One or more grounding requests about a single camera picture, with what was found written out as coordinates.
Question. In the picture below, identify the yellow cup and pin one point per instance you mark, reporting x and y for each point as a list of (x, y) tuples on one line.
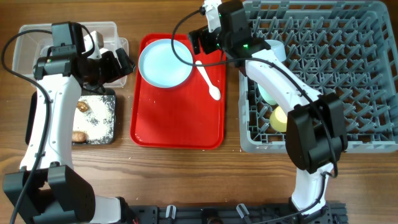
[(278, 120)]

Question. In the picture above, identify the white plastic spoon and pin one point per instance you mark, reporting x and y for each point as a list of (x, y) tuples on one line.
[(213, 90)]

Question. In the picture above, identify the red serving tray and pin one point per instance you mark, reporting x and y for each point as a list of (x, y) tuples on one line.
[(184, 116)]

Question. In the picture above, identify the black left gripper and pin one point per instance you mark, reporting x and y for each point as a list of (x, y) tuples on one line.
[(114, 71)]

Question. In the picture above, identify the orange carrot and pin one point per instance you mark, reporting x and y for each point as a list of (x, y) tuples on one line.
[(79, 137)]

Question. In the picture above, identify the small light blue bowl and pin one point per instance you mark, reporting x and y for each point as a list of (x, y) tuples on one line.
[(276, 51)]

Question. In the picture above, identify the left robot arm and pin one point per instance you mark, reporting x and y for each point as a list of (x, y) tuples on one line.
[(46, 189)]

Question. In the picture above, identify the brown food scrap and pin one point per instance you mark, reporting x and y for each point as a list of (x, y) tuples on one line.
[(82, 106)]

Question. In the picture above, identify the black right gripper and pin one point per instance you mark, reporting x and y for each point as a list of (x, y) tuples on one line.
[(203, 36)]

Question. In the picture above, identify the grey dishwasher rack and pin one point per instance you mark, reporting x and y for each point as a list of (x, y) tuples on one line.
[(342, 47)]

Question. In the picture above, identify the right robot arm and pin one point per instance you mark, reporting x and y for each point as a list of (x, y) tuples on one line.
[(316, 134)]

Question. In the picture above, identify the large light blue plate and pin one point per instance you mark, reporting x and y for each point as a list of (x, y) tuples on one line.
[(159, 66)]

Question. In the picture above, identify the green bowl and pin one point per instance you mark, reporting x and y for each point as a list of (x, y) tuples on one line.
[(266, 97)]

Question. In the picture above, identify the white napkin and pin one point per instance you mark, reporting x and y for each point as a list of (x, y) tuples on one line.
[(98, 45)]

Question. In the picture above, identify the clear plastic waste bin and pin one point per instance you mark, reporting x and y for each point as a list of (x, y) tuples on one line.
[(34, 60)]

